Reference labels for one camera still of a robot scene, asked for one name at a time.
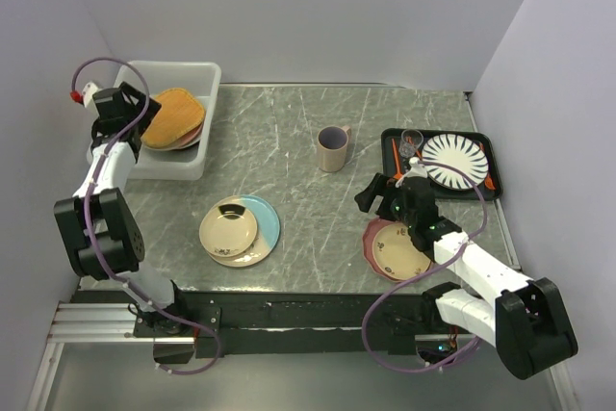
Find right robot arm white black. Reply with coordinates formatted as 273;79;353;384
354;173;578;379

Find beige flower plate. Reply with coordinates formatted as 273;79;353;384
372;223;431;281

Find white blue striped plate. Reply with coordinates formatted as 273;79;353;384
422;133;489;191

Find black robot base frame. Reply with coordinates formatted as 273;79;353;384
133;292;466;358

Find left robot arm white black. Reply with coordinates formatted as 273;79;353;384
54;82;192;336

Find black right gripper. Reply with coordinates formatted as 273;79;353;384
354;173;416;228

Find beige pink branch plate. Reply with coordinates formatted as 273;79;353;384
163;125;203;151

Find pink scalloped plate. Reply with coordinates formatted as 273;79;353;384
362;218;407;282

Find small clear glass cup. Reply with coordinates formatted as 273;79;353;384
398;129;424;159

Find pink beige mug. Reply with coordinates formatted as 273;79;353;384
317;125;352;173

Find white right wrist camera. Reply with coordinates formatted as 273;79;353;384
395;157;428;189

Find small beige black-stroke plate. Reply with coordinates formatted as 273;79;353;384
198;196;258;258

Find beige blue large plate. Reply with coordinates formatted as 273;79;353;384
206;194;281;268

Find translucent white plastic bin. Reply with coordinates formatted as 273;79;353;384
113;61;221;181

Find black serving tray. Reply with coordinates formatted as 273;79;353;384
380;128;503;201

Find wooden bamboo tray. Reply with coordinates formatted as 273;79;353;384
141;88;206;151

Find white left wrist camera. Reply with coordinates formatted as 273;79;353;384
69;81;101;111

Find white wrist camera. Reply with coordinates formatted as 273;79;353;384
395;157;428;189
69;81;101;111

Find orange utensil on tray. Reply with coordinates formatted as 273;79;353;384
484;174;497;191

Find orange chopsticks on tray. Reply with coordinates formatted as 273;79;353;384
392;137;410;179

